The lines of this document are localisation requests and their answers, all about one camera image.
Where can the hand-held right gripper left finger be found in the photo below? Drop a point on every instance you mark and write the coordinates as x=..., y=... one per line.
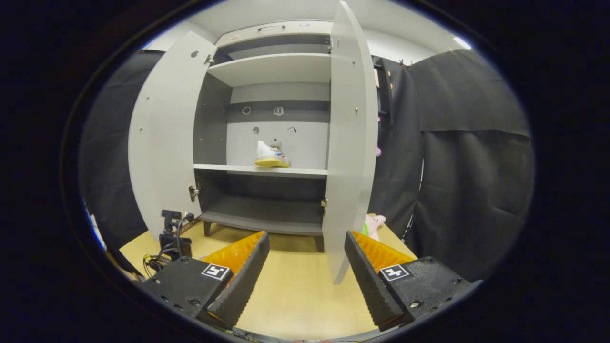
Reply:
x=243, y=281

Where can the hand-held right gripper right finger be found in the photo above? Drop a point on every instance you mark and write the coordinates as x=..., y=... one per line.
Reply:
x=371, y=281

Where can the white cabinet door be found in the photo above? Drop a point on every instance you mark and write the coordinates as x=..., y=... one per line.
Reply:
x=164, y=143
x=350, y=143

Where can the white shoe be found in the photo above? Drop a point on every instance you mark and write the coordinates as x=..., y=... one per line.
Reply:
x=269, y=156

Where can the white shoe cabinet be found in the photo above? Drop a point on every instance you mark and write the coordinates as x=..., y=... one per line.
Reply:
x=271, y=69

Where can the pink and green plush toy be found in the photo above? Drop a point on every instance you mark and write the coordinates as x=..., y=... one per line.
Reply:
x=374, y=226

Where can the black backdrop cloth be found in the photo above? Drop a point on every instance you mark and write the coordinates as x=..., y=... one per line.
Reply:
x=467, y=190

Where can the ceiling light panel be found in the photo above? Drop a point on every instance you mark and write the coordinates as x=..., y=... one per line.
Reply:
x=461, y=43

